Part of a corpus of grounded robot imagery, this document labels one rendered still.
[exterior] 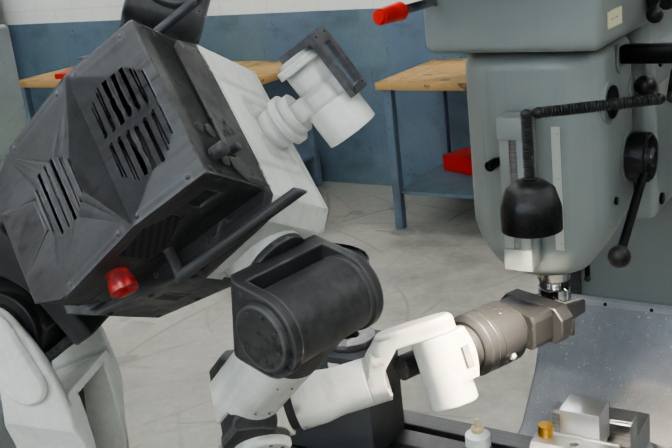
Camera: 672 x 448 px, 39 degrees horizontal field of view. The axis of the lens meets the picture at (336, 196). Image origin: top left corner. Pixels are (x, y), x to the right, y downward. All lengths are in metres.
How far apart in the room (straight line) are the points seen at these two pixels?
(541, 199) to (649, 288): 0.73
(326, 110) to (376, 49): 5.28
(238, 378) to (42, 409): 0.27
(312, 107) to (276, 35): 5.69
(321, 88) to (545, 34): 0.29
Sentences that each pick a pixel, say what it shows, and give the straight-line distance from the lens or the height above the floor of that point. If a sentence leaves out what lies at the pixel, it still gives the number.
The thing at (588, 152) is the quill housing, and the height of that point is 1.49.
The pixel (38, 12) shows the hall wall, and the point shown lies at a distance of 8.44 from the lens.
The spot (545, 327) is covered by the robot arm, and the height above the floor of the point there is 1.24.
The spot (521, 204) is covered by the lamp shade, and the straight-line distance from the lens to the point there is 1.12.
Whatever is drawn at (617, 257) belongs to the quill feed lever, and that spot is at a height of 1.36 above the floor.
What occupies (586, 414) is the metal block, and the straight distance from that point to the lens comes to 1.50.
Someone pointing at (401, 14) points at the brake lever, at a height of 1.70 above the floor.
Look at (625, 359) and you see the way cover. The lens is 1.84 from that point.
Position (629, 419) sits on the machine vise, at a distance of 1.56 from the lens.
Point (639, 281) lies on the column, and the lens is 1.82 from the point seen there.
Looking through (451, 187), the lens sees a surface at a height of 0.23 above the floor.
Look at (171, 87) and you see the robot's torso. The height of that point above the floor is 1.67.
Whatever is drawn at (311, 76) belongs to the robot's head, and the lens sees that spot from 1.11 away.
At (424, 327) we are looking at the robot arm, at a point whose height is 1.29.
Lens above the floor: 1.82
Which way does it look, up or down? 16 degrees down
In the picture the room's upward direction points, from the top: 6 degrees counter-clockwise
